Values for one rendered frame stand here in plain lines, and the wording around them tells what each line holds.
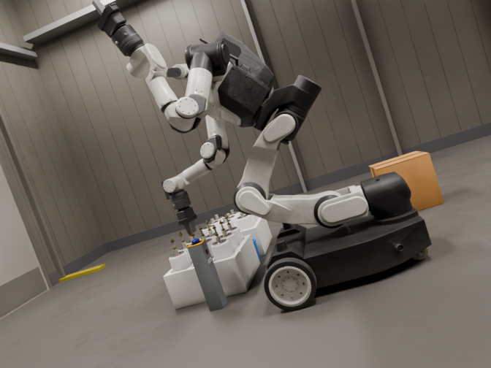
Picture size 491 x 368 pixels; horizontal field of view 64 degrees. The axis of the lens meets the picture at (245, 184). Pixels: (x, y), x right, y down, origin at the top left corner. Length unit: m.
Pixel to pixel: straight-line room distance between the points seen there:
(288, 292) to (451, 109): 3.32
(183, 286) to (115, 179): 3.05
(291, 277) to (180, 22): 3.61
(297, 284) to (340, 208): 0.36
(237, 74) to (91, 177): 3.63
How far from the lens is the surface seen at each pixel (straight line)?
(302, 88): 1.67
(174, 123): 1.41
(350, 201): 1.65
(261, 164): 1.68
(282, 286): 1.57
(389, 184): 1.70
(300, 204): 1.70
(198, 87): 1.44
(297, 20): 4.46
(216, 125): 1.87
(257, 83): 1.66
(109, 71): 4.93
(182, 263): 2.03
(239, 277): 1.92
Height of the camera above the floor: 0.64
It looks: 5 degrees down
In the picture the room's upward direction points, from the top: 19 degrees counter-clockwise
